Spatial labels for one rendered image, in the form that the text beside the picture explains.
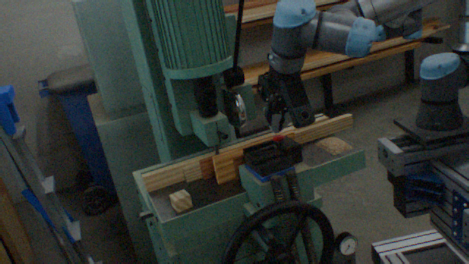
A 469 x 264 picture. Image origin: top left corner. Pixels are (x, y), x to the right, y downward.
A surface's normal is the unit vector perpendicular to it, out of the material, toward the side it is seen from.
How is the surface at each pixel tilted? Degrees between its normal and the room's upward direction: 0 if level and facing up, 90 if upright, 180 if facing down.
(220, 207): 90
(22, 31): 90
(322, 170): 90
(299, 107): 57
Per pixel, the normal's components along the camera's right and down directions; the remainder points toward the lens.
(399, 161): 0.13, 0.35
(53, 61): 0.38, 0.29
